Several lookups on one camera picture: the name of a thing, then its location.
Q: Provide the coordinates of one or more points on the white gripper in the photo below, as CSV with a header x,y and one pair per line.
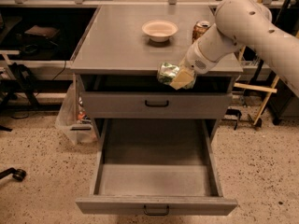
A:
x,y
196,62

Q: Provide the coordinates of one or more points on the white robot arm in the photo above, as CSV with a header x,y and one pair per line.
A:
x,y
241,23

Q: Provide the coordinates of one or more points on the orange soda can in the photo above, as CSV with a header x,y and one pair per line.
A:
x,y
199,29

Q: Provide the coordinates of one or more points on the grey drawer cabinet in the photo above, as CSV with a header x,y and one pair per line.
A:
x,y
116,56

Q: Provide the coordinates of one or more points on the open grey middle drawer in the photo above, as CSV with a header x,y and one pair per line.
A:
x,y
155,167

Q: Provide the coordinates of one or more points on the white paper bowl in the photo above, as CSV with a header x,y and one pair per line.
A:
x,y
159,31

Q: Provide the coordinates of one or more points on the clear plastic bag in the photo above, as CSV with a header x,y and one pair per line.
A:
x,y
69,122

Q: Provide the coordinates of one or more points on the dark box on shelf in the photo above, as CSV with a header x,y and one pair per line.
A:
x,y
40,32

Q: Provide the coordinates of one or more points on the black caster wheel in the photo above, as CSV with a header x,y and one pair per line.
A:
x,y
17,174

